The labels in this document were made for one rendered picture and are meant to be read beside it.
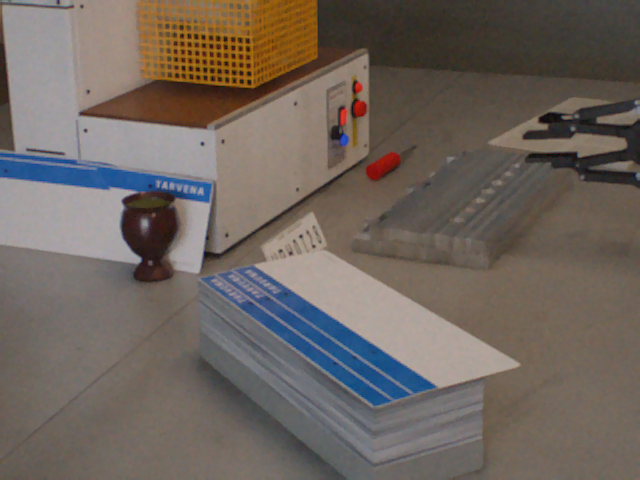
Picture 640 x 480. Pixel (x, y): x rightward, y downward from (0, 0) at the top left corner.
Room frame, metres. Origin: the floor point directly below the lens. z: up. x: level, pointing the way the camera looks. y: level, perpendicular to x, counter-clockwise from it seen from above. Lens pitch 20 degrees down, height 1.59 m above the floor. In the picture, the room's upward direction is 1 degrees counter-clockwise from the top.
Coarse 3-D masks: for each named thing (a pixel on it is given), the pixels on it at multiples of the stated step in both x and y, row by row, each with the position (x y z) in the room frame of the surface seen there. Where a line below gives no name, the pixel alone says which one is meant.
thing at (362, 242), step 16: (448, 160) 2.25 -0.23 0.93; (432, 176) 2.14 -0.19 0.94; (560, 192) 2.14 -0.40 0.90; (544, 208) 2.06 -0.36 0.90; (368, 224) 1.91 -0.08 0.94; (528, 224) 1.98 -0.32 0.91; (352, 240) 1.90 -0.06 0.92; (368, 240) 1.89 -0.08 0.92; (384, 240) 1.88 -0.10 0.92; (512, 240) 1.91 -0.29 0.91; (400, 256) 1.87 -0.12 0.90; (416, 256) 1.85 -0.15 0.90; (432, 256) 1.84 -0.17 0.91; (448, 256) 1.83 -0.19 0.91; (464, 256) 1.82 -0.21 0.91; (480, 256) 1.81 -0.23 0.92; (496, 256) 1.84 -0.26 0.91
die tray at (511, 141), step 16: (544, 112) 2.63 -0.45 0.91; (560, 112) 2.63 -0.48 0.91; (528, 128) 2.52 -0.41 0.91; (544, 128) 2.52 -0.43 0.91; (496, 144) 2.41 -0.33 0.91; (512, 144) 2.41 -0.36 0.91; (528, 144) 2.41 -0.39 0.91; (544, 144) 2.41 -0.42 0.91; (560, 144) 2.40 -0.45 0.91; (576, 144) 2.40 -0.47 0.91; (592, 144) 2.40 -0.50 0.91; (608, 144) 2.40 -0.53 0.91; (624, 144) 2.40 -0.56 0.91
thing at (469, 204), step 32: (480, 160) 2.21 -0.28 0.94; (512, 160) 2.20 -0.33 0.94; (416, 192) 2.04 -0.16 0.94; (448, 192) 2.04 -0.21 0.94; (480, 192) 2.03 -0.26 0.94; (512, 192) 2.03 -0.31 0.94; (544, 192) 2.08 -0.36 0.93; (384, 224) 1.89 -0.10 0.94; (416, 224) 1.89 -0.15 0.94; (448, 224) 1.89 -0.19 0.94; (480, 224) 1.88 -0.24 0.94; (512, 224) 1.93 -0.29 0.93
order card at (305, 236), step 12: (312, 216) 1.89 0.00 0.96; (288, 228) 1.82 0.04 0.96; (300, 228) 1.85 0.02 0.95; (312, 228) 1.87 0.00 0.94; (276, 240) 1.78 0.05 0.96; (288, 240) 1.81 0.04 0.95; (300, 240) 1.83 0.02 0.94; (312, 240) 1.86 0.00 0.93; (324, 240) 1.88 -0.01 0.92; (264, 252) 1.75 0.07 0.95; (276, 252) 1.77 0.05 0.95; (288, 252) 1.79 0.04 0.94; (300, 252) 1.82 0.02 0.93
